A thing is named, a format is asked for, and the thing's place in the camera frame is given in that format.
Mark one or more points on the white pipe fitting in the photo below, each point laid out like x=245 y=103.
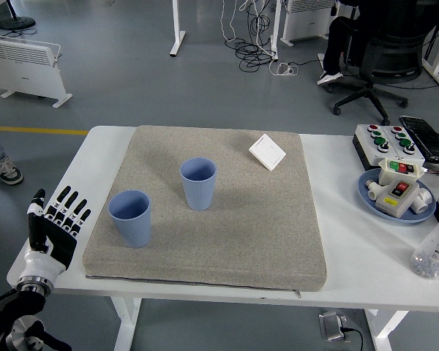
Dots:
x=422 y=201
x=374 y=190

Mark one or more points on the white table leg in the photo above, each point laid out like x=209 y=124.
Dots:
x=382 y=329
x=126 y=321

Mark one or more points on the clear red-capped bead bottle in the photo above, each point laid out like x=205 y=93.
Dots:
x=431 y=252

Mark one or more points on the beige red rocker switch box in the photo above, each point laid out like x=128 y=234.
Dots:
x=391 y=204

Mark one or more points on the white desk frame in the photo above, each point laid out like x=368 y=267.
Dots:
x=430 y=62

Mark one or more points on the white push-button control box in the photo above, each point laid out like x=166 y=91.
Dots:
x=367 y=144
x=402 y=137

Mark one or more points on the blue ribbed plastic cup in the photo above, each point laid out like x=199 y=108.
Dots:
x=131 y=230
x=199 y=194

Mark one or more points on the blue plate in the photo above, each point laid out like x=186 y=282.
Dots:
x=402 y=218

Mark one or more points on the silver foot pedal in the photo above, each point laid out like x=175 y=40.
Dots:
x=331 y=325

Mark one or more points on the grey-brown mat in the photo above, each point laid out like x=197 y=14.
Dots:
x=241 y=226

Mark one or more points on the white panel heater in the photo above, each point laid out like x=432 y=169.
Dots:
x=25 y=69
x=307 y=22

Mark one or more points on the white red-green switch box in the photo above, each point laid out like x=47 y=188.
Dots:
x=388 y=175

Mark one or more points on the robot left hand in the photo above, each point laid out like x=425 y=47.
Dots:
x=47 y=252

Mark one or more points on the black fan stand base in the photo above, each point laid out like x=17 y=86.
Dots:
x=16 y=23

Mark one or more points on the person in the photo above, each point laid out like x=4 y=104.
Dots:
x=336 y=40
x=7 y=172

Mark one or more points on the black office chair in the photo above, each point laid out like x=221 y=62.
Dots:
x=391 y=55

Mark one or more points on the white desk leg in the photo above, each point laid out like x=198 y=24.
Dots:
x=275 y=29
x=177 y=25

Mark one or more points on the white wall switch plate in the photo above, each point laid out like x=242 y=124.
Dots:
x=267 y=151

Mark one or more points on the black wrapped flat object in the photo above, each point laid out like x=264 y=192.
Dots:
x=428 y=139

